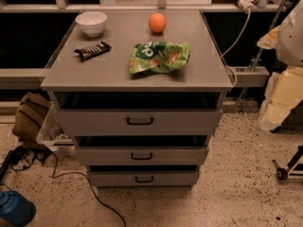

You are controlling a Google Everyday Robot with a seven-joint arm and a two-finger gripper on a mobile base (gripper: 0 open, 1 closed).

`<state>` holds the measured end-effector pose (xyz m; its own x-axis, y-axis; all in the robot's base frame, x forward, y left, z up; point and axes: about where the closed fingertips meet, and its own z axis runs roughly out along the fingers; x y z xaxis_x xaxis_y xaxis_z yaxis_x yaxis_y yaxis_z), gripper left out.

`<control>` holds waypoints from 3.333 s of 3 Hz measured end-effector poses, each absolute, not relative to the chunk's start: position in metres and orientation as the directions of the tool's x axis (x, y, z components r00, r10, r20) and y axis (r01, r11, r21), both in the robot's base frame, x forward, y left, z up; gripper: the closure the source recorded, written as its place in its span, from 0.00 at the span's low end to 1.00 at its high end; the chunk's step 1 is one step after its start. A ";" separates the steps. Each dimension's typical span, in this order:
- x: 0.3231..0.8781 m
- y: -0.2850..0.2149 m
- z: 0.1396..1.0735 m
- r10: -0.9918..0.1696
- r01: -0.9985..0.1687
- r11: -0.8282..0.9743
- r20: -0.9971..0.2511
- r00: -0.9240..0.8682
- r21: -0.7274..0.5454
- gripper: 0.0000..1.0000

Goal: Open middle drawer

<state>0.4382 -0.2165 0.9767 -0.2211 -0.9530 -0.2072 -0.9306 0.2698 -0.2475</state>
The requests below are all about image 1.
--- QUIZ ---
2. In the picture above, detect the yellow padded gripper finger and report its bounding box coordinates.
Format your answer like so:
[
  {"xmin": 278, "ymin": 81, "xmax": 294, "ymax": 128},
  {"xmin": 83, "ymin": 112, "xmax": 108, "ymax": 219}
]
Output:
[{"xmin": 259, "ymin": 66, "xmax": 303, "ymax": 131}]

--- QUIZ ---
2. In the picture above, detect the grey drawer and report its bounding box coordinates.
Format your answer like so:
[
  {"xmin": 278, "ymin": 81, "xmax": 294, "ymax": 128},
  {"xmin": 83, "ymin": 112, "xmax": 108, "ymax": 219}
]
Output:
[
  {"xmin": 75, "ymin": 147, "xmax": 208, "ymax": 166},
  {"xmin": 58, "ymin": 110, "xmax": 223, "ymax": 136},
  {"xmin": 89, "ymin": 171, "xmax": 199, "ymax": 187}
]

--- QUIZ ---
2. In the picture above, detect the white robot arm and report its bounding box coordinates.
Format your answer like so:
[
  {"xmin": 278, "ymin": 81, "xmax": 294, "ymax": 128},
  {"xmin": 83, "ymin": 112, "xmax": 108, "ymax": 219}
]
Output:
[{"xmin": 257, "ymin": 0, "xmax": 303, "ymax": 131}]

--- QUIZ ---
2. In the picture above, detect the grey drawer cabinet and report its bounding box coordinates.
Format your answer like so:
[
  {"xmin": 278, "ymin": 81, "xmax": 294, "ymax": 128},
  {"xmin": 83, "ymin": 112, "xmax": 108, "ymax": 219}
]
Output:
[{"xmin": 42, "ymin": 9, "xmax": 233, "ymax": 187}]

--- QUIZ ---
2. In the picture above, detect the grey bottom drawer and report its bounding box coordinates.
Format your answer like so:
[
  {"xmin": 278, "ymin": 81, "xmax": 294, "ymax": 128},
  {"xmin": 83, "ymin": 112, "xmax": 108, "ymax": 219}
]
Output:
[{"xmin": 89, "ymin": 171, "xmax": 199, "ymax": 187}]

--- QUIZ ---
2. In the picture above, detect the grey top drawer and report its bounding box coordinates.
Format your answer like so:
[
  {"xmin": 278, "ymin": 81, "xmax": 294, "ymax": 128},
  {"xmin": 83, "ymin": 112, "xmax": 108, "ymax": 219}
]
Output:
[{"xmin": 58, "ymin": 110, "xmax": 223, "ymax": 136}]

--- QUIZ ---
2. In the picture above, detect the metal stand pole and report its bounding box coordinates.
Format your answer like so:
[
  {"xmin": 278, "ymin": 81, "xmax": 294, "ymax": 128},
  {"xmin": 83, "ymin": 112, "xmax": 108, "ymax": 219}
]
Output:
[{"xmin": 236, "ymin": 0, "xmax": 288, "ymax": 114}]

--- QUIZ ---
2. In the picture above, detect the white power strip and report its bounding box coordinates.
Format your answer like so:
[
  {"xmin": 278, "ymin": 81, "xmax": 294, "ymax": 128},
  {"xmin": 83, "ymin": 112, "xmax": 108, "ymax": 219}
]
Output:
[{"xmin": 228, "ymin": 0, "xmax": 258, "ymax": 15}]

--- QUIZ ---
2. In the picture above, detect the green chip bag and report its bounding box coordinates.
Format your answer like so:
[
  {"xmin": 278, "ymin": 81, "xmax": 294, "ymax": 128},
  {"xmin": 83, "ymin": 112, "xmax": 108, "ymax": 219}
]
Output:
[{"xmin": 129, "ymin": 42, "xmax": 190, "ymax": 75}]

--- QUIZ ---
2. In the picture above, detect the orange fruit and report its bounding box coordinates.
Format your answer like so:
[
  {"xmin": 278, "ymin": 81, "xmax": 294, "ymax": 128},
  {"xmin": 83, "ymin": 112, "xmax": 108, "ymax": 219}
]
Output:
[{"xmin": 149, "ymin": 13, "xmax": 167, "ymax": 33}]

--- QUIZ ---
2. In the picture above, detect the dark chocolate bar wrapper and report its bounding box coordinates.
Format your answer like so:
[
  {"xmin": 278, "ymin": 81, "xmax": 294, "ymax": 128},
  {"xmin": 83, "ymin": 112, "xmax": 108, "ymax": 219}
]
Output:
[{"xmin": 75, "ymin": 42, "xmax": 112, "ymax": 61}]

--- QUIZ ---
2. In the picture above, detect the white ceramic bowl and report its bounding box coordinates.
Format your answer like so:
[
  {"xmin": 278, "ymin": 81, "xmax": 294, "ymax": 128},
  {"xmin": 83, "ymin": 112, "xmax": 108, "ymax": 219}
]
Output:
[{"xmin": 76, "ymin": 11, "xmax": 107, "ymax": 37}]

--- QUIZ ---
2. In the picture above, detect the clear plastic bin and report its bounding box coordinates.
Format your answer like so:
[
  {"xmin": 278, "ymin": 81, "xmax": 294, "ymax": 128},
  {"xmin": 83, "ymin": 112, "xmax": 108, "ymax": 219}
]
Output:
[{"xmin": 36, "ymin": 106, "xmax": 75, "ymax": 154}]

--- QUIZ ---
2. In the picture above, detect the blue water jug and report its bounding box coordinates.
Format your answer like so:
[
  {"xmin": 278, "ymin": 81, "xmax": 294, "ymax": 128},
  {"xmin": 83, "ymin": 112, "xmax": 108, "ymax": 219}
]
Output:
[{"xmin": 0, "ymin": 183, "xmax": 36, "ymax": 227}]

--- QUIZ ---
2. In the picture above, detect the white power cable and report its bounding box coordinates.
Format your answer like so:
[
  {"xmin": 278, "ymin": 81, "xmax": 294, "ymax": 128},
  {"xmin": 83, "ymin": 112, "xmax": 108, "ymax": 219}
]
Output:
[{"xmin": 220, "ymin": 7, "xmax": 252, "ymax": 89}]

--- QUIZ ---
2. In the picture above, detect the black floor cable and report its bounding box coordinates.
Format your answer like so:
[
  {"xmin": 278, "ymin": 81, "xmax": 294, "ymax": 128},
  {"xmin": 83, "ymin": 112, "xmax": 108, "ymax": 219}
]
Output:
[{"xmin": 51, "ymin": 151, "xmax": 128, "ymax": 227}]

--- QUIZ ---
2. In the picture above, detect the black cable bundle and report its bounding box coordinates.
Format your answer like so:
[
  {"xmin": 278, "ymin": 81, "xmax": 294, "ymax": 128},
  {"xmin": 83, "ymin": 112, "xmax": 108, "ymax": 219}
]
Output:
[{"xmin": 0, "ymin": 145, "xmax": 51, "ymax": 183}]

